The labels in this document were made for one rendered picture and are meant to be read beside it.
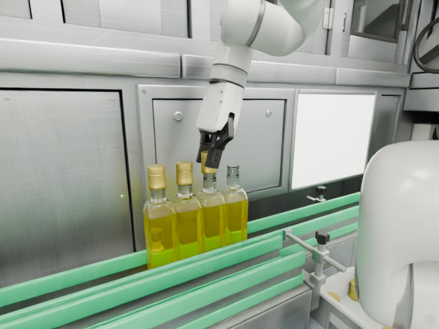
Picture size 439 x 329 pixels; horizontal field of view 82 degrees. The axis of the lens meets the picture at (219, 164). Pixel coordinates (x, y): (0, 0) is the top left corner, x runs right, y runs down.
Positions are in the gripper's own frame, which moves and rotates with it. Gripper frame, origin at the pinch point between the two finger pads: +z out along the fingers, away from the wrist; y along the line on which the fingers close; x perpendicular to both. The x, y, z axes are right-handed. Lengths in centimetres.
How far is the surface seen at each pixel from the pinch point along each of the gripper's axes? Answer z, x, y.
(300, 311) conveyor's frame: 28.0, 23.2, 15.5
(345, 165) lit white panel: -6, 66, -12
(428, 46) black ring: -60, 90, -9
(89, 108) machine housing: -3.6, -23.1, -16.1
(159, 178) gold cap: 5.9, -10.1, 1.5
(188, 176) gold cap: 4.6, -4.3, 1.6
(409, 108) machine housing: -37, 97, -12
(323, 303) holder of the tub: 27.7, 31.6, 15.1
